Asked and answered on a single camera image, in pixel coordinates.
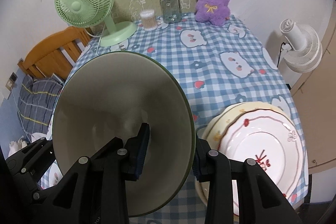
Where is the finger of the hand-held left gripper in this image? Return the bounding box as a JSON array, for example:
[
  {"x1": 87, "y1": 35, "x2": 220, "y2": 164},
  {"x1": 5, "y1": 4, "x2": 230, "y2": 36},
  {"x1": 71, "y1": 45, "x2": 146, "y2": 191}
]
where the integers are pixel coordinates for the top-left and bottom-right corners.
[
  {"x1": 30, "y1": 182, "x2": 69, "y2": 206},
  {"x1": 5, "y1": 138, "x2": 57, "y2": 188}
]

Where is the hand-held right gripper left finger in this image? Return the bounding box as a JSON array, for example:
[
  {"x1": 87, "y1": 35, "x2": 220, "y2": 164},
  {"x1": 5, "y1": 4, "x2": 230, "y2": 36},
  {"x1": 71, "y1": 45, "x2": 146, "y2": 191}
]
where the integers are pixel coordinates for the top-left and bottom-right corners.
[{"x1": 50, "y1": 123, "x2": 151, "y2": 224}]

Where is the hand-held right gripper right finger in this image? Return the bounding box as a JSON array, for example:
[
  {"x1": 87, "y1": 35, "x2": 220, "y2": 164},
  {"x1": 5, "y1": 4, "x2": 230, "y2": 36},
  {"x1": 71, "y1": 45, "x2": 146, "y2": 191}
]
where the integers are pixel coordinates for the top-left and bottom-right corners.
[{"x1": 193, "y1": 136, "x2": 305, "y2": 224}]

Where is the yellow floral ceramic plate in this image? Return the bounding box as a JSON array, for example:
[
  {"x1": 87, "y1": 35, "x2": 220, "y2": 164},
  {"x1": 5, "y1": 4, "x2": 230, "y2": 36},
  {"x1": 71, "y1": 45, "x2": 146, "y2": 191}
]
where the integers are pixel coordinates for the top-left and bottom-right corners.
[{"x1": 195, "y1": 101, "x2": 290, "y2": 210}]

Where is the green-rimmed floral ceramic bowl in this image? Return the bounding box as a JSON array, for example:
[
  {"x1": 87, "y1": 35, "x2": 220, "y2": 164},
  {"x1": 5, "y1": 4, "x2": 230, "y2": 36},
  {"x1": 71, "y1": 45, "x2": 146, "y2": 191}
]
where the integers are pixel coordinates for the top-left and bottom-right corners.
[{"x1": 52, "y1": 52, "x2": 196, "y2": 218}]

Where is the red-rimmed white scalloped plate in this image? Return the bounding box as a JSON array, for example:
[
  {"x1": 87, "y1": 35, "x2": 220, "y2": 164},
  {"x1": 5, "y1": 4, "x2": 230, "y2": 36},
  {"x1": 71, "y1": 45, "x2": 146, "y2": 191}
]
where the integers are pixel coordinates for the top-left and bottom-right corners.
[{"x1": 218, "y1": 109, "x2": 306, "y2": 216}]

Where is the white crumpled cloth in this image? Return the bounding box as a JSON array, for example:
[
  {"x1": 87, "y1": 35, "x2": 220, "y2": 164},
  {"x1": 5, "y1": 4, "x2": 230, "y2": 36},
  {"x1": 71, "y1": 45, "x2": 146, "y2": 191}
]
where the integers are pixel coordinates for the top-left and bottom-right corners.
[{"x1": 8, "y1": 136, "x2": 29, "y2": 159}]

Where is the grey plaid pillow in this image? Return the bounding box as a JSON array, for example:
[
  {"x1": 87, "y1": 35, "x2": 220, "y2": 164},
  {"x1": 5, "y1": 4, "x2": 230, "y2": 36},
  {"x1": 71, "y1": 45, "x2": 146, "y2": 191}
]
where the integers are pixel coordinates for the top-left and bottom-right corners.
[{"x1": 17, "y1": 76, "x2": 63, "y2": 134}]

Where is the blue checkered printed tablecloth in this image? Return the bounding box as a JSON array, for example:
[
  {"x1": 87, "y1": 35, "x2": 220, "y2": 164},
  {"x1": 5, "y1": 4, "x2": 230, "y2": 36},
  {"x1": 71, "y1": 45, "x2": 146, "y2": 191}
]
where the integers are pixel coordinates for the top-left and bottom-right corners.
[{"x1": 39, "y1": 13, "x2": 309, "y2": 224}]

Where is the cotton swab container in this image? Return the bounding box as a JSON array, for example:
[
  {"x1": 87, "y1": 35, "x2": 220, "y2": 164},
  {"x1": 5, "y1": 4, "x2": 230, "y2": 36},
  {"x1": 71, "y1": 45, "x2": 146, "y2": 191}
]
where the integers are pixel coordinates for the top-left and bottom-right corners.
[{"x1": 140, "y1": 10, "x2": 158, "y2": 30}]

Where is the glass jar with black lid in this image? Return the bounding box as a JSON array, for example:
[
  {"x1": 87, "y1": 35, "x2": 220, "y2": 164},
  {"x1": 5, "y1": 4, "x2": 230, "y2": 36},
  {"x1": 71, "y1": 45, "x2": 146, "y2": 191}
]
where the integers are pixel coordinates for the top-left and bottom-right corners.
[{"x1": 159, "y1": 0, "x2": 182, "y2": 24}]

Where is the white clip fan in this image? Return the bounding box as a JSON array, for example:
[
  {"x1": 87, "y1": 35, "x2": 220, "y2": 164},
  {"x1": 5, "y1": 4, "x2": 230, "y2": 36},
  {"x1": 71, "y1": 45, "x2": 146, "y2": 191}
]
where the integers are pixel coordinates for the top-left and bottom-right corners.
[{"x1": 279, "y1": 19, "x2": 323, "y2": 73}]

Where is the green desk fan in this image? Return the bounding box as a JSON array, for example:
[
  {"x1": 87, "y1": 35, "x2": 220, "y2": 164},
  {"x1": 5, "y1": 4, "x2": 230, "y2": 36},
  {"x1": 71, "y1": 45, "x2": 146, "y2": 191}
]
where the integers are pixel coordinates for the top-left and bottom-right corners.
[{"x1": 54, "y1": 0, "x2": 137, "y2": 47}]

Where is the wall outlet plate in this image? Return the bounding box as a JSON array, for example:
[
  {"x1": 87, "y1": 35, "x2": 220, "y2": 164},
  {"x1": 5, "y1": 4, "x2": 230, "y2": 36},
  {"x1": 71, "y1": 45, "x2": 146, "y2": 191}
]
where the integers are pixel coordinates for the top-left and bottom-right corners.
[{"x1": 6, "y1": 72, "x2": 17, "y2": 90}]

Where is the white fan cable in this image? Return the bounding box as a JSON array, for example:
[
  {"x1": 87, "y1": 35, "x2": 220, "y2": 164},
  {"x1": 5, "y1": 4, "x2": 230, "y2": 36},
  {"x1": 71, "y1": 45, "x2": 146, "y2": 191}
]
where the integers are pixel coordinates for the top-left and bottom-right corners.
[{"x1": 85, "y1": 26, "x2": 126, "y2": 56}]

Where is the black fan cable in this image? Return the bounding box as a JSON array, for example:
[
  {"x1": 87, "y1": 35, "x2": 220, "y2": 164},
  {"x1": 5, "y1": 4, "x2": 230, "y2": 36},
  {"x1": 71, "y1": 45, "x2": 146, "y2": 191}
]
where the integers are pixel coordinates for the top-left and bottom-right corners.
[{"x1": 278, "y1": 42, "x2": 289, "y2": 67}]

